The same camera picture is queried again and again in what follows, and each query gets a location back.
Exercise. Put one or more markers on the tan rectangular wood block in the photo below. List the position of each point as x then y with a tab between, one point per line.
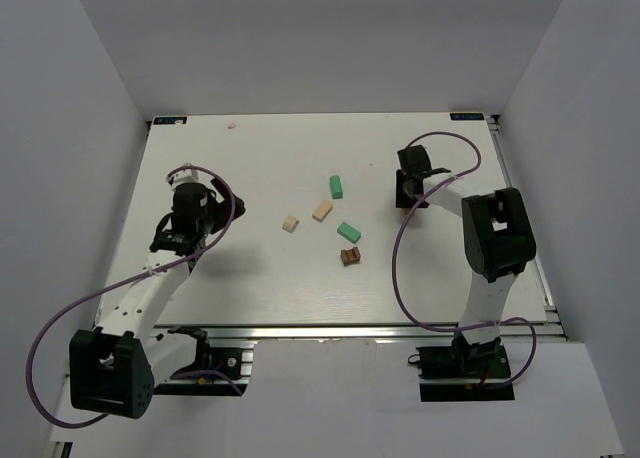
322	211

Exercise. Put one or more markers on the green rectangular block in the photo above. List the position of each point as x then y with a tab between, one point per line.
349	232

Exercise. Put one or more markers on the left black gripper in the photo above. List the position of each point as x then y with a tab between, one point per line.
220	204

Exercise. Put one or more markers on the right blue corner label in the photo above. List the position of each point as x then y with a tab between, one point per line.
467	116

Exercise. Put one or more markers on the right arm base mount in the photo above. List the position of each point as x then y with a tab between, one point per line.
443	379

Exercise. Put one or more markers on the beige arch block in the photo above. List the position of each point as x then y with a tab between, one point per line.
290	223

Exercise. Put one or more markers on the blue corner label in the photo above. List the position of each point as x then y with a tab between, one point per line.
467	116
169	121

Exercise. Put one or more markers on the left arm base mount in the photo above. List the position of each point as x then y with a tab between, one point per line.
185	362

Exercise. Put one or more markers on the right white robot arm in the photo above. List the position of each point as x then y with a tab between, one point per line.
498	242

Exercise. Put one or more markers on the green cylinder block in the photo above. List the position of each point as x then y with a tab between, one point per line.
336	187

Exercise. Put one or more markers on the brown notched block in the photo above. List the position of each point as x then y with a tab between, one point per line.
350	256

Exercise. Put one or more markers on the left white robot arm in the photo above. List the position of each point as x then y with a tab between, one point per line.
116	367

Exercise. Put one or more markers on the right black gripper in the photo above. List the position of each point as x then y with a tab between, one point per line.
410	192

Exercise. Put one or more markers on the left blue corner label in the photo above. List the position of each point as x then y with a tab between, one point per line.
169	121

